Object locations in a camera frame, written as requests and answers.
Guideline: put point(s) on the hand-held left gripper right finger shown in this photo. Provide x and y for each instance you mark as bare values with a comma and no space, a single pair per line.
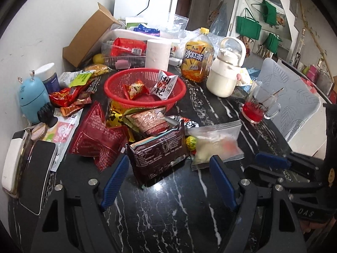
223,185

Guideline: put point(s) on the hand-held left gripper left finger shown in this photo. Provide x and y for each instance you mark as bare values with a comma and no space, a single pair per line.
115,183

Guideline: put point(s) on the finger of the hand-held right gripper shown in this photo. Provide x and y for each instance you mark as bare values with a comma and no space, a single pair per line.
266,178
271,160

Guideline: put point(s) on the clear zip bag with powder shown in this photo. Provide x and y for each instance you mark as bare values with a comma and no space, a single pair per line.
210,145

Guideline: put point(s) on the dark brown snack packet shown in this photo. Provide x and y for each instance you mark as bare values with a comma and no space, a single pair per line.
158,155

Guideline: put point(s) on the gold lollipop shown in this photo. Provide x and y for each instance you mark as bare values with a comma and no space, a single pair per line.
191,141

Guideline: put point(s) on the yellow black snack bag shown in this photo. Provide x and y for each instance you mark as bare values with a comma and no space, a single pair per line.
114,118

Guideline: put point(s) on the white silver snack packet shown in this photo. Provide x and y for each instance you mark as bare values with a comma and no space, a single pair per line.
188,123

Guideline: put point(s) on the red plastic mesh basket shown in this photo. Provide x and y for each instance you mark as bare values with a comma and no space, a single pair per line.
117,84

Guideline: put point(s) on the bag of yellow snacks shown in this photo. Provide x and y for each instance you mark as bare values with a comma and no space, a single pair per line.
98,69

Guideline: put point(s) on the dark red snack packet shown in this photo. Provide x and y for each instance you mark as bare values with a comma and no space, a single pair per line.
92,126
106,158

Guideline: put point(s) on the glass mug with red drink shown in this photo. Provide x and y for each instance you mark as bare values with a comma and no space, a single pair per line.
252,108

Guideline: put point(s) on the grey leaf pattern chair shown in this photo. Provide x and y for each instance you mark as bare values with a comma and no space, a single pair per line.
289,102

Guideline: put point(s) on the stirring stick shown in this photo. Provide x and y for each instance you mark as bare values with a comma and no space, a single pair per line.
273,94

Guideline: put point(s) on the brown snack in clear wrapper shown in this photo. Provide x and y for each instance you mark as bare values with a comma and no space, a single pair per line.
148,122

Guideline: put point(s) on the white pink green packet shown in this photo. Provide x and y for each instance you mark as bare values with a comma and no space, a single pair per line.
62,134

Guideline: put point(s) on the pink box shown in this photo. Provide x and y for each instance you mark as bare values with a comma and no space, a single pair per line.
313,72

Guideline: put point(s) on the black phone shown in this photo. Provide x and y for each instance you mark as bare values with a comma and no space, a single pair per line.
35,174

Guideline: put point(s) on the orange brown snack packet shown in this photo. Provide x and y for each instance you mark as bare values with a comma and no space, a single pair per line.
76,106

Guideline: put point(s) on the pink charm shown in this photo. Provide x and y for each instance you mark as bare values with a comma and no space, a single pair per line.
240,76

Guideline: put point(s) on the round pinkish compact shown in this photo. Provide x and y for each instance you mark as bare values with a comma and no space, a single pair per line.
39,132

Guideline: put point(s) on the small orange red snack packet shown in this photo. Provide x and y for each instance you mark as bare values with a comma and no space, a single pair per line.
134,89

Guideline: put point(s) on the black hair clip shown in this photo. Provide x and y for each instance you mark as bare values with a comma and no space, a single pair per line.
47,116

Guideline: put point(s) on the cream white kettle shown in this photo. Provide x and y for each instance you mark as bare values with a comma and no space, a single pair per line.
223,76

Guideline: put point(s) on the red gold snack packet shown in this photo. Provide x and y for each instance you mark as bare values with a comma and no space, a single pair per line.
63,96

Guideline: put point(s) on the white device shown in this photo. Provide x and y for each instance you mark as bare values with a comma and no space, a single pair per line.
13,160

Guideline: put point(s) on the green label packet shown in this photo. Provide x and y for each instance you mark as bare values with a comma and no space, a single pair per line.
79,79

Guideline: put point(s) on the white snack packet black print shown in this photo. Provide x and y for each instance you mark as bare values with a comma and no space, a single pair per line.
164,84

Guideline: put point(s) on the pink block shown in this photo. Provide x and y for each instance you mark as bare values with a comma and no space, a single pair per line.
121,64

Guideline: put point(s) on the light blue humidifier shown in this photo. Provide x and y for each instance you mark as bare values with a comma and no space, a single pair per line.
31,97

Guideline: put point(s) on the bamboo pole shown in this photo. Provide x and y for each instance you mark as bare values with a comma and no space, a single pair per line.
312,30

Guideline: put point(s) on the jar with white lid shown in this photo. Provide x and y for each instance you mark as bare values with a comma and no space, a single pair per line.
50,77

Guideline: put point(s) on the iced tea bottle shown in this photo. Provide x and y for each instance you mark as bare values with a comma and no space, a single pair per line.
196,60

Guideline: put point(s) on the clear plastic container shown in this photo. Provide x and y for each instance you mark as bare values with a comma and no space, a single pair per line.
108,58

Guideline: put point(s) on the lemon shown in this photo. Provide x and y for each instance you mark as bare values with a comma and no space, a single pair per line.
98,58

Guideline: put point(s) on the toilet paper roll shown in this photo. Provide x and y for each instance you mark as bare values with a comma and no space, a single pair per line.
158,54

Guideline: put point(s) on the large green tote bag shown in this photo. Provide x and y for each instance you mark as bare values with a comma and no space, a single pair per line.
247,26

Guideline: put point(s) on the bright red packet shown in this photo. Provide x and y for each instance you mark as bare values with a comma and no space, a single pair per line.
126,46

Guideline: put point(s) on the cardboard box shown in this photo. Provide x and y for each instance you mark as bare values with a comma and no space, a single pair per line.
89,37

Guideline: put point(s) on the white tray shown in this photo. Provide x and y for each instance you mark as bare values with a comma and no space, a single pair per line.
123,33

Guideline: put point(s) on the hanging clear plastic bag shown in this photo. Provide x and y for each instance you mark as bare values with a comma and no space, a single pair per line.
219,19

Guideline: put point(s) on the blue white packet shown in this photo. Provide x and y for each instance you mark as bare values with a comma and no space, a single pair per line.
146,29

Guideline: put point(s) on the white fridge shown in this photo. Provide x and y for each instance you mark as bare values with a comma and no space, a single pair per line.
131,5

